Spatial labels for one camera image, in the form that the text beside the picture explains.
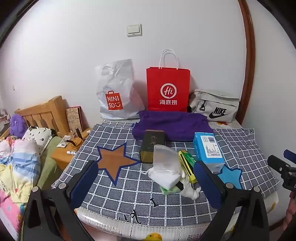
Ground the dark green box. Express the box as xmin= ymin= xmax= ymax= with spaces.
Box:
xmin=139 ymin=130 xmax=166 ymax=164

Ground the beige Nike waist bag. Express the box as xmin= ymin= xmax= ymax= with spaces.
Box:
xmin=189 ymin=89 xmax=239 ymax=123

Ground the white spotted pillow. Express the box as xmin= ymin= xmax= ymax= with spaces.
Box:
xmin=22 ymin=126 xmax=53 ymax=155

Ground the grey checked bed sheet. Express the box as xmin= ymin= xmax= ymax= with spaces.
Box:
xmin=53 ymin=121 xmax=278 ymax=226

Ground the wooden door frame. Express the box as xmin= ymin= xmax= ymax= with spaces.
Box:
xmin=236 ymin=0 xmax=256 ymax=124

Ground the white Miniso plastic bag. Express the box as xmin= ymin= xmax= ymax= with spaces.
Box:
xmin=95 ymin=59 xmax=144 ymax=120

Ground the white fabric glove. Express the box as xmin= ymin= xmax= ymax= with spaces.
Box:
xmin=176 ymin=169 xmax=201 ymax=200

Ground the wall light switch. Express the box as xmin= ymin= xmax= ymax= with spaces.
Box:
xmin=126 ymin=24 xmax=142 ymax=37

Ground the pastel blanket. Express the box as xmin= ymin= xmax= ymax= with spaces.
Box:
xmin=1 ymin=137 xmax=41 ymax=240

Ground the patterned book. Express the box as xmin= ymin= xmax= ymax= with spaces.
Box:
xmin=66 ymin=106 xmax=84 ymax=132

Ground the brown star felt mat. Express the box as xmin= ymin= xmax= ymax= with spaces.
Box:
xmin=97 ymin=143 xmax=141 ymax=186

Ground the blue tissue pack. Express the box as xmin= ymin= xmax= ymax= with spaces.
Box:
xmin=193 ymin=132 xmax=225 ymax=173

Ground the red paper shopping bag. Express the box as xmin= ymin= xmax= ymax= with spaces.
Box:
xmin=146 ymin=49 xmax=191 ymax=113

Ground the wooden nightstand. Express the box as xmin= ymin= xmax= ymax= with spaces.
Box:
xmin=51 ymin=128 xmax=91 ymax=170

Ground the white fruit print mattress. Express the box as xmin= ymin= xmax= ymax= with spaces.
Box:
xmin=75 ymin=191 xmax=280 ymax=241

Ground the person's right hand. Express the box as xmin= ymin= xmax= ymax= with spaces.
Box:
xmin=283 ymin=192 xmax=296 ymax=230

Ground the yellow black small pouch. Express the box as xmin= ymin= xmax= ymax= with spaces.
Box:
xmin=178 ymin=150 xmax=197 ymax=184

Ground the blue star felt mat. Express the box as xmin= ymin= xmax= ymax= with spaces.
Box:
xmin=218 ymin=165 xmax=242 ymax=189

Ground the purple towel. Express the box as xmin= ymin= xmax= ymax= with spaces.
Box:
xmin=132 ymin=110 xmax=214 ymax=142

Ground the wooden headboard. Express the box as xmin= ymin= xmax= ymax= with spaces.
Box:
xmin=15 ymin=95 xmax=70 ymax=137

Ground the purple plush toy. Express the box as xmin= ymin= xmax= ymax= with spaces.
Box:
xmin=10 ymin=114 xmax=28 ymax=138

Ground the green scouring sponge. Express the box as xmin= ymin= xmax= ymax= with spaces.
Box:
xmin=159 ymin=186 xmax=181 ymax=195

